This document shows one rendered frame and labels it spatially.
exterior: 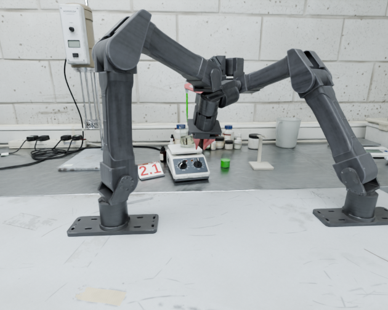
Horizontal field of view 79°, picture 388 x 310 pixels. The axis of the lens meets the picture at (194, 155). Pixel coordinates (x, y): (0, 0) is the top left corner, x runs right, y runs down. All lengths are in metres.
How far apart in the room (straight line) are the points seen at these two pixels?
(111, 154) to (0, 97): 1.20
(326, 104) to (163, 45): 0.42
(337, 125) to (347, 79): 1.00
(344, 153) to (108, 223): 0.58
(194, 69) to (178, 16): 0.81
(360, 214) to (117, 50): 0.65
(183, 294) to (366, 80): 1.55
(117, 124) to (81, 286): 0.30
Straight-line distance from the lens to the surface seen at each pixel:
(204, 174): 0.83
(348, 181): 0.66
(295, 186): 0.85
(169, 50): 0.57
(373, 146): 1.47
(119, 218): 0.57
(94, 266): 0.52
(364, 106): 1.76
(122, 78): 0.50
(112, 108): 0.50
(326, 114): 0.69
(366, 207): 0.70
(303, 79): 0.70
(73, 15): 1.07
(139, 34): 0.52
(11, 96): 1.63
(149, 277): 0.47
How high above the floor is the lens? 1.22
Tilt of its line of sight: 17 degrees down
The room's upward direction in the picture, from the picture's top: straight up
